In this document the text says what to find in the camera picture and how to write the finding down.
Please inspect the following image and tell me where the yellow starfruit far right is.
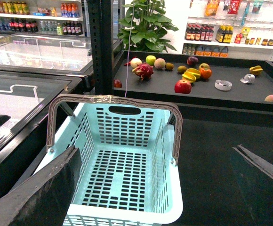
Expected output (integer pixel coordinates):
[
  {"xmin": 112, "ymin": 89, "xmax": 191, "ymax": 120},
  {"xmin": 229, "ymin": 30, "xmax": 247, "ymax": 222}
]
[{"xmin": 249, "ymin": 65, "xmax": 263, "ymax": 76}]

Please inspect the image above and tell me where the dark red fruit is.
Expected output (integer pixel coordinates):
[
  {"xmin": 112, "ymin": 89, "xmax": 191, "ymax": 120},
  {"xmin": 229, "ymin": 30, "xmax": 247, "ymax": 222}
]
[{"xmin": 113, "ymin": 79, "xmax": 122, "ymax": 88}]

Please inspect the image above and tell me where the glass freezer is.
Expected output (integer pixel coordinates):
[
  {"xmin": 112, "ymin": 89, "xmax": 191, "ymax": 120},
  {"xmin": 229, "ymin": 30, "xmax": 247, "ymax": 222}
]
[
  {"xmin": 0, "ymin": 32, "xmax": 122, "ymax": 77},
  {"xmin": 0, "ymin": 72, "xmax": 83, "ymax": 150}
]

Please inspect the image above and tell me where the green potted plant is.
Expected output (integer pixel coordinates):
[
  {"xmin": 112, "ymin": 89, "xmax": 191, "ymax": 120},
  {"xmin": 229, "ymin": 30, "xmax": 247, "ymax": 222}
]
[{"xmin": 118, "ymin": 0, "xmax": 178, "ymax": 53}]

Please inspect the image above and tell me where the red yellow mango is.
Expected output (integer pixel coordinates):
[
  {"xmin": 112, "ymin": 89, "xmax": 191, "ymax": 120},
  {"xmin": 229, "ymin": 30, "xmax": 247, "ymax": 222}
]
[{"xmin": 199, "ymin": 63, "xmax": 210, "ymax": 71}]

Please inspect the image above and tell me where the black metal shelf post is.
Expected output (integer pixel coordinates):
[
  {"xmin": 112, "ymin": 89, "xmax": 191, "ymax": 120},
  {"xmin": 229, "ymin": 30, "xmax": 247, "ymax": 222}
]
[{"xmin": 87, "ymin": 0, "xmax": 113, "ymax": 95}]

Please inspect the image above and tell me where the green apple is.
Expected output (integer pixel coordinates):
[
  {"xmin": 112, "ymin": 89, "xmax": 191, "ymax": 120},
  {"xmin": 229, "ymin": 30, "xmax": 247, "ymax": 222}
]
[{"xmin": 145, "ymin": 55, "xmax": 156, "ymax": 66}]

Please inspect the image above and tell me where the pink dragon fruit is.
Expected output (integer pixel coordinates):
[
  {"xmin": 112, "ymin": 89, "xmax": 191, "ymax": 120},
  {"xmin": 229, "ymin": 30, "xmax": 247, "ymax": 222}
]
[{"xmin": 132, "ymin": 63, "xmax": 154, "ymax": 81}]

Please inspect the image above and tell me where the black fruit tray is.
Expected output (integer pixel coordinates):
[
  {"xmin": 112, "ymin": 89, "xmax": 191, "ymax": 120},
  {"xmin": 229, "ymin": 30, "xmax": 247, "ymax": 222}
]
[{"xmin": 114, "ymin": 51, "xmax": 273, "ymax": 112}]

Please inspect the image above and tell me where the light blue plastic basket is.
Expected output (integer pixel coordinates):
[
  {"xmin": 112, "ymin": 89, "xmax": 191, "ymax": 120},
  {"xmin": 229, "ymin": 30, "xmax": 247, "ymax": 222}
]
[{"xmin": 39, "ymin": 103, "xmax": 183, "ymax": 226}]

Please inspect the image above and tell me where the red chili pepper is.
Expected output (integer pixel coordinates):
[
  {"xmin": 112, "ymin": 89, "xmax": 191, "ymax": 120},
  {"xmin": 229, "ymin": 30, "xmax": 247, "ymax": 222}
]
[{"xmin": 124, "ymin": 56, "xmax": 136, "ymax": 66}]

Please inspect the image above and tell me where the yellow starfruit behind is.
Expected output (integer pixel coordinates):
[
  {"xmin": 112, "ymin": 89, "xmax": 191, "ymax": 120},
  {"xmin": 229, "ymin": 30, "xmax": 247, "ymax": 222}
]
[{"xmin": 186, "ymin": 68, "xmax": 201, "ymax": 80}]

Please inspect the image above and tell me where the white tape roll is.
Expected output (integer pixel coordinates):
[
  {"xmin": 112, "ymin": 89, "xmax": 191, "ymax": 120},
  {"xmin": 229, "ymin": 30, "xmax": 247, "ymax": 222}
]
[{"xmin": 215, "ymin": 80, "xmax": 232, "ymax": 91}]

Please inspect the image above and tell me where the yellow starfruit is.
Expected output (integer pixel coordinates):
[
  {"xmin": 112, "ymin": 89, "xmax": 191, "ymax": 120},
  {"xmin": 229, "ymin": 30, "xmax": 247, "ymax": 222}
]
[
  {"xmin": 182, "ymin": 71, "xmax": 196, "ymax": 83},
  {"xmin": 249, "ymin": 65, "xmax": 263, "ymax": 76},
  {"xmin": 186, "ymin": 68, "xmax": 201, "ymax": 80}
]

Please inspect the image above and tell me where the white drinks shelf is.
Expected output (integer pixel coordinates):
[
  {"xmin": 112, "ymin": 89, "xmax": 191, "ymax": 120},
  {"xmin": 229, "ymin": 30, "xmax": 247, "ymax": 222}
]
[{"xmin": 0, "ymin": 0, "xmax": 85, "ymax": 36}]

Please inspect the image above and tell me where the red apple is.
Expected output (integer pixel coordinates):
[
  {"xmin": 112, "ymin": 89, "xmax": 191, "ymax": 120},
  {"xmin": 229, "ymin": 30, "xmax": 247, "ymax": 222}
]
[{"xmin": 174, "ymin": 79, "xmax": 192, "ymax": 94}]

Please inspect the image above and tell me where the purple mangosteen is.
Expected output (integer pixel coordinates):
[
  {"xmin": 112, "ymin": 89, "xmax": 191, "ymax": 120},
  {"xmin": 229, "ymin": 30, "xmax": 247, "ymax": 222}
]
[{"xmin": 187, "ymin": 56, "xmax": 199, "ymax": 66}]

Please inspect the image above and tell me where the tan round peach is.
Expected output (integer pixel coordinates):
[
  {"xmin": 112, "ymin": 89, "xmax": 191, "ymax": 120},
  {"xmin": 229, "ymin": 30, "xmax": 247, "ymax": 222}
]
[{"xmin": 154, "ymin": 58, "xmax": 166, "ymax": 69}]

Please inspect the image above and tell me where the purple hanging cable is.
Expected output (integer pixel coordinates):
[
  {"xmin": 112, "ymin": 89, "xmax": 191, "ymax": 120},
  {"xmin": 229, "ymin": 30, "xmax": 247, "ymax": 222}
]
[{"xmin": 124, "ymin": 5, "xmax": 135, "ymax": 97}]

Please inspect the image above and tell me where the brown kiwi left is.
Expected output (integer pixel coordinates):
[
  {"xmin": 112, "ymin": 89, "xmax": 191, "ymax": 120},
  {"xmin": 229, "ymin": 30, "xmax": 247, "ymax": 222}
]
[{"xmin": 165, "ymin": 63, "xmax": 174, "ymax": 71}]

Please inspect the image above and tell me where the near glass top freezer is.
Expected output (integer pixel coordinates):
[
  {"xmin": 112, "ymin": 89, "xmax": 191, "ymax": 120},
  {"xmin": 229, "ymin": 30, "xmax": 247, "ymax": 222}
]
[{"xmin": 0, "ymin": 72, "xmax": 83, "ymax": 150}]

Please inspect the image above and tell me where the yellow starfruit front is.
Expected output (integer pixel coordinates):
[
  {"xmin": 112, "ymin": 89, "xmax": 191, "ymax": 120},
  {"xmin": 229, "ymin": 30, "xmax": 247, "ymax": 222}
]
[{"xmin": 182, "ymin": 71, "xmax": 196, "ymax": 83}]

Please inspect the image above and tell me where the white sauce bottle shelf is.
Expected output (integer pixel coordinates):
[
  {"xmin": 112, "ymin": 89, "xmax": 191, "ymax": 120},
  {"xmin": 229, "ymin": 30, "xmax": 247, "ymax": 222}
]
[{"xmin": 182, "ymin": 0, "xmax": 273, "ymax": 61}]

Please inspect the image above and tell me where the orange persimmon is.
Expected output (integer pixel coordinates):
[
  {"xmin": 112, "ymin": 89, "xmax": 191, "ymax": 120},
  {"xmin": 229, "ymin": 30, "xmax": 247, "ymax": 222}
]
[{"xmin": 199, "ymin": 68, "xmax": 212, "ymax": 80}]

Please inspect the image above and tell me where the white round fruit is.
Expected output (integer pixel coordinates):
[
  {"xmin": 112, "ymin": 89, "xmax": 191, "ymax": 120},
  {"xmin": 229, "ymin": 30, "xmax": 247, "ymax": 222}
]
[{"xmin": 130, "ymin": 58, "xmax": 143, "ymax": 69}]

